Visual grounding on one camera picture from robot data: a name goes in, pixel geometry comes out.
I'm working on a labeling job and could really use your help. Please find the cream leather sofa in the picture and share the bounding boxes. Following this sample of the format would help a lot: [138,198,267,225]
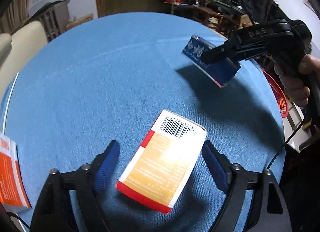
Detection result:
[1,21,48,96]

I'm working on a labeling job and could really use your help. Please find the orange white tissue box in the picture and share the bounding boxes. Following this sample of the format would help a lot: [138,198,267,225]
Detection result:
[0,133,31,209]

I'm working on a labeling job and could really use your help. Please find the grey wooden crib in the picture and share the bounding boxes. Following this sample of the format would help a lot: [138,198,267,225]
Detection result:
[10,0,71,42]

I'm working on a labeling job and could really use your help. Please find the small blue toothpaste box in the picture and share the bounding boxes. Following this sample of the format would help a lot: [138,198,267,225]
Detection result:
[182,35,241,88]

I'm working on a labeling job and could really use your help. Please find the person's right hand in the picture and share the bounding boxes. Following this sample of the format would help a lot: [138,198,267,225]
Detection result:
[274,55,320,107]

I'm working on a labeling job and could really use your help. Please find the blue round tablecloth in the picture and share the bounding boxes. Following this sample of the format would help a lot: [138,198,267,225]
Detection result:
[5,12,284,231]

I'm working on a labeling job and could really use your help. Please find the red yellow barcode carton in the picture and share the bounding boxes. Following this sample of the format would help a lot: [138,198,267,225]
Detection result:
[116,109,207,214]

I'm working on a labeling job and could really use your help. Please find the beige striped curtains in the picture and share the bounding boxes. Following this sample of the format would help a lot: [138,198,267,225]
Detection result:
[1,0,29,34]

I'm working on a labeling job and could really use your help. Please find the red plastic mesh basket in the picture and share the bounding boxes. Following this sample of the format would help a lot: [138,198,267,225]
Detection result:
[263,70,289,118]

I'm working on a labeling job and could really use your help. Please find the white plastic stick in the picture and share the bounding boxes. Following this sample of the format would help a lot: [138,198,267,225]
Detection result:
[2,72,20,134]

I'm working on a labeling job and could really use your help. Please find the dark wooden stool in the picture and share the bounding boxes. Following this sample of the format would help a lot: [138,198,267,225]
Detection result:
[193,6,223,31]

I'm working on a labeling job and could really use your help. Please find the cardboard box by wall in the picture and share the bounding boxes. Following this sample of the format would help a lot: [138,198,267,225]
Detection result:
[65,14,93,31]

